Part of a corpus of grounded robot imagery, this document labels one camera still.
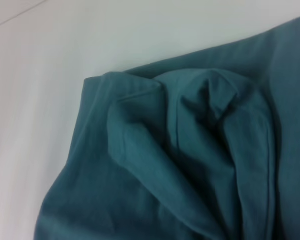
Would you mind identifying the teal T-shirt with FREE print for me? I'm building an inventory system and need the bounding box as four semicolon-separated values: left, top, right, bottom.
32;11;300;240

